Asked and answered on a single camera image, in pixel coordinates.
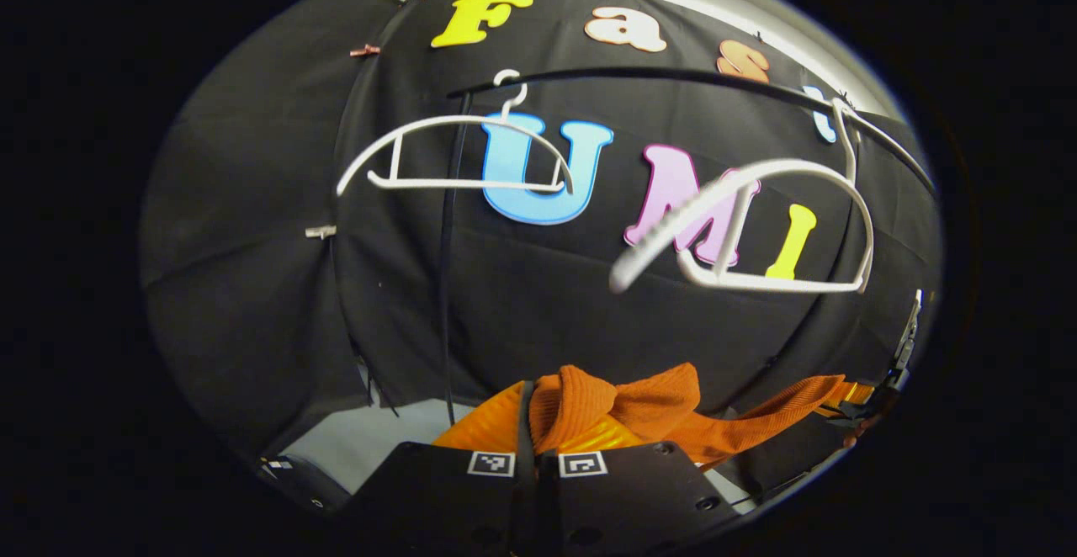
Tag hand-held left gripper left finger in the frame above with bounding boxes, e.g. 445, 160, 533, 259
341, 379, 540, 557

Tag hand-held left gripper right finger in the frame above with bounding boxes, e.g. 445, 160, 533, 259
538, 414, 743, 557

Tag orange corduroy jacket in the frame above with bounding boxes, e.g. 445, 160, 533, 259
530, 363, 852, 469

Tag white plastic hanger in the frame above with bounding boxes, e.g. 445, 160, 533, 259
609, 98, 877, 296
336, 69, 578, 199

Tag black clothes rack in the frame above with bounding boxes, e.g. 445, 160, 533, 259
436, 67, 936, 427

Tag black backdrop cloth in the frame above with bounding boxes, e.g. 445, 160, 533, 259
139, 0, 943, 491

